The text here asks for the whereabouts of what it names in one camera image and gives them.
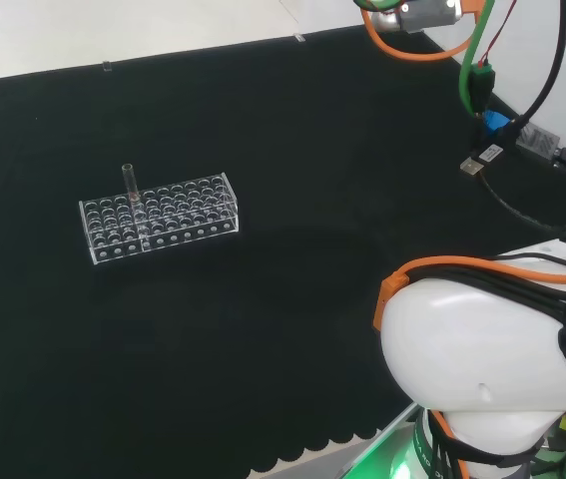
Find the clear glass test tube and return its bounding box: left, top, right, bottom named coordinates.
left=121, top=162, right=151, bottom=248

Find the clear test tube rack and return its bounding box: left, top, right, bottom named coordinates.
left=78, top=172, right=241, bottom=266

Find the black bench cloth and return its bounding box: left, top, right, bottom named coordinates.
left=0, top=22, right=566, bottom=479

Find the silver USB plug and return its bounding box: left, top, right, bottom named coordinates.
left=459, top=156, right=486, bottom=178

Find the black dongle with white label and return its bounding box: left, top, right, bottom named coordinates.
left=475, top=143, right=507, bottom=165

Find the blue connector block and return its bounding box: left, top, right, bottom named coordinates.
left=481, top=110, right=514, bottom=144

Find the black and green plug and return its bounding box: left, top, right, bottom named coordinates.
left=469, top=59, right=497, bottom=114

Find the grey metal connector housing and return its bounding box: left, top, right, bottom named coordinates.
left=367, top=0, right=465, bottom=34

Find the grey ribbed adapter box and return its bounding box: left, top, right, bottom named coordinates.
left=515, top=123, right=563, bottom=164

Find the orange cable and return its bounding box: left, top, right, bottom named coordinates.
left=360, top=0, right=489, bottom=63

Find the thin black cable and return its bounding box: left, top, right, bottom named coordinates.
left=478, top=169, right=566, bottom=251

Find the green cable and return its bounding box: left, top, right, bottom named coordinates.
left=458, top=0, right=519, bottom=119

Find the thin red wire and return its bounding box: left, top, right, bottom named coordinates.
left=480, top=0, right=517, bottom=65

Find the thick black cable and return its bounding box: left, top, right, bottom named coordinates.
left=510, top=0, right=566, bottom=129

